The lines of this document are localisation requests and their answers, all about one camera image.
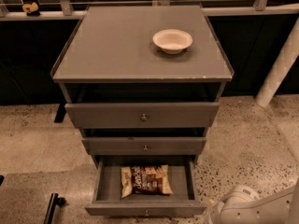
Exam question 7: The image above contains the white diagonal pole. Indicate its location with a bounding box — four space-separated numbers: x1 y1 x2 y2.
255 18 299 107

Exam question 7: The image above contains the white paper bowl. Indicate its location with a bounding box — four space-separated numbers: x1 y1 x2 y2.
152 29 192 54

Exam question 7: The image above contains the grey drawer cabinet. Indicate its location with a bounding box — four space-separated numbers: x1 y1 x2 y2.
50 5 235 170

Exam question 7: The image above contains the black bar on floor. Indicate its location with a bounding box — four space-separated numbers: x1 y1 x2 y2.
43 193 66 224

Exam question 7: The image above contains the brown sea salt chip bag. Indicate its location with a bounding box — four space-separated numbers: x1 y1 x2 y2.
121 165 173 198

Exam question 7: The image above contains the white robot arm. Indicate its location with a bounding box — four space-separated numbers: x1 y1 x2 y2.
204 179 299 224

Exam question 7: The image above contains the grey bottom drawer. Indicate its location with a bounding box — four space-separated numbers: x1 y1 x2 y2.
86 156 206 217

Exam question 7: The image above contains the small yellow black object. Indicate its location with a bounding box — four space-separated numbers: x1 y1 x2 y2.
22 1 40 16

